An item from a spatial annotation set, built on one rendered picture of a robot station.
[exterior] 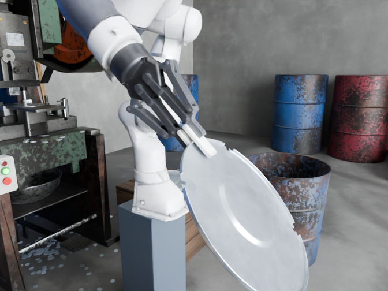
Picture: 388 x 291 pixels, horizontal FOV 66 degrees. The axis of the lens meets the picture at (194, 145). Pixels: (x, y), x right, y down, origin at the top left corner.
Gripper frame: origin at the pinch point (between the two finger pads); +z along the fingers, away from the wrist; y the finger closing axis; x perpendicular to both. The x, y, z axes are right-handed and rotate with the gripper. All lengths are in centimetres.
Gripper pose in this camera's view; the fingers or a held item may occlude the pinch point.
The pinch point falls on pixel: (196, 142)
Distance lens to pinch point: 51.2
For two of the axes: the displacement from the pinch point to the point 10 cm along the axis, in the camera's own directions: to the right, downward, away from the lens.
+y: 6.5, -6.1, -4.6
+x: 4.3, -2.1, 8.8
